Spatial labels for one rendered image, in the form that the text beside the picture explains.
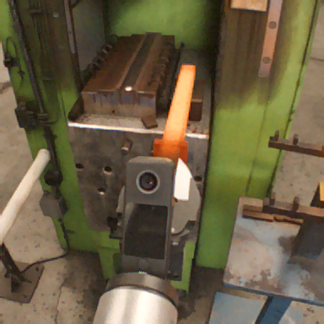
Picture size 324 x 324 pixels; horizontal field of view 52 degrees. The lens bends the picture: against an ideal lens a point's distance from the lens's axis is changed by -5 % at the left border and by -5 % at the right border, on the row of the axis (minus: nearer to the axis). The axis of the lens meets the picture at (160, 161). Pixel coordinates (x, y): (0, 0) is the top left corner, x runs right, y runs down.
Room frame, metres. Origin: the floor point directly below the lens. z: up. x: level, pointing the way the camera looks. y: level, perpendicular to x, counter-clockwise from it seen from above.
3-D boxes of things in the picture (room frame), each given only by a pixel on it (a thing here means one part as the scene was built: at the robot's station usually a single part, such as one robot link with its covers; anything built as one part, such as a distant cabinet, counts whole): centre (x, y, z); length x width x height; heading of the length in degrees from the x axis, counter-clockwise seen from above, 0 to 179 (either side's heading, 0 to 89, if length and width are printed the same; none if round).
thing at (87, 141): (1.00, 0.02, 0.69); 0.56 x 0.38 x 0.45; 171
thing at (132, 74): (0.99, 0.06, 0.99); 0.42 x 0.05 x 0.01; 171
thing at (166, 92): (0.94, -0.03, 0.95); 0.34 x 0.03 x 0.03; 171
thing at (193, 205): (0.27, -0.02, 1.13); 0.09 x 0.05 x 0.02; 168
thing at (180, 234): (0.21, 0.01, 1.11); 0.12 x 0.08 x 0.09; 171
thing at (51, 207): (0.96, 0.45, 0.36); 0.09 x 0.07 x 0.12; 81
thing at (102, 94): (1.00, 0.08, 0.96); 0.42 x 0.20 x 0.09; 171
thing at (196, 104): (0.82, -0.07, 0.95); 0.12 x 0.08 x 0.06; 171
